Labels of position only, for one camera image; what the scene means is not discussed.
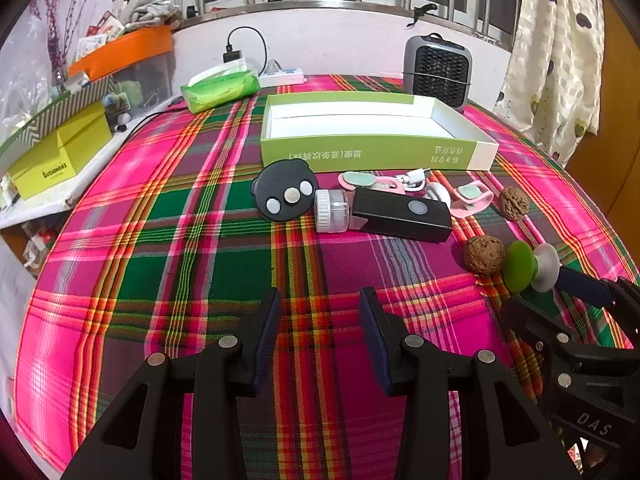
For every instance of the wooden cabinet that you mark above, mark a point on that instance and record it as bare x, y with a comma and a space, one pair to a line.
620, 110

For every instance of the grey desktop fan heater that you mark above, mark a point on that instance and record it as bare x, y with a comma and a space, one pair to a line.
440, 70

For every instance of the white round plastic jar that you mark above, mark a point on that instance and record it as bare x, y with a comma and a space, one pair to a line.
330, 210

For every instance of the cream curtain with purple dots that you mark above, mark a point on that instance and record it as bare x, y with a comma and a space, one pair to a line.
550, 60

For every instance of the white work gloves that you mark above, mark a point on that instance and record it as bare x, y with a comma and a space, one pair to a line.
150, 7

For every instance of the white side shelf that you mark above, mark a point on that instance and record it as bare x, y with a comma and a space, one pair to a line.
97, 165

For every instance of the metal window grille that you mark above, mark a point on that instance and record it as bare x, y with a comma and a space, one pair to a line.
350, 6

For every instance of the green and white cardboard box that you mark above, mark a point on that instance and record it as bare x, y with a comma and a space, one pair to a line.
350, 125

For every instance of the white power strip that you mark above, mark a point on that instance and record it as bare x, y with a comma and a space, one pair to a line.
282, 78

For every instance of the white oval plastic piece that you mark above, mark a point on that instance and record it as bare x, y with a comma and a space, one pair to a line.
436, 192

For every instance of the pink flower branches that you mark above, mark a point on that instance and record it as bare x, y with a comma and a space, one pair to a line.
52, 25

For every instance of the pink green plaid tablecloth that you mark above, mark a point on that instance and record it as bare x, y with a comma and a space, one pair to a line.
150, 260

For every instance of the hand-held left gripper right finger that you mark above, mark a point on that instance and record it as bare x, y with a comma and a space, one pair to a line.
372, 330

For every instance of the yellow cardboard box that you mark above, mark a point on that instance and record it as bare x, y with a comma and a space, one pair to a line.
55, 160

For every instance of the black round device white buttons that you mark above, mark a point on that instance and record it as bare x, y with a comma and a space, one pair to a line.
280, 180

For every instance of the black charger adapter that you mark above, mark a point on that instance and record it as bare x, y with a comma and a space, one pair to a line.
232, 56

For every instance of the green tissue pack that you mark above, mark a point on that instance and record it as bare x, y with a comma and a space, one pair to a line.
220, 90

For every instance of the stack of paper packets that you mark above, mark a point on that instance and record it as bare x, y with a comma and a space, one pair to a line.
100, 35

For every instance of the clear bin with orange lid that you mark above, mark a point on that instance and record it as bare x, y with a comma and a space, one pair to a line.
125, 47

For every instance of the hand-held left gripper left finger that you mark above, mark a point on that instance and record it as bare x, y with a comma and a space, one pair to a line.
267, 330

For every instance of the brown walnut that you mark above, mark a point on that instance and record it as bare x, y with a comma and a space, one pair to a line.
482, 255
511, 203

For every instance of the black rectangular device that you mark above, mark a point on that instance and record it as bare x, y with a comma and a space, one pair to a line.
390, 215

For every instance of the green and white suction holder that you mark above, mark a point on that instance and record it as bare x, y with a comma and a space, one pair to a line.
520, 265

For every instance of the black hook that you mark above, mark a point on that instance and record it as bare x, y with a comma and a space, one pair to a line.
425, 9

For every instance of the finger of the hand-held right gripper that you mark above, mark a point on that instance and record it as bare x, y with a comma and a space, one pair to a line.
530, 320
582, 285

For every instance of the pink clip with green pad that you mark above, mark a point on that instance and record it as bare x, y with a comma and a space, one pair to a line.
470, 192
357, 179

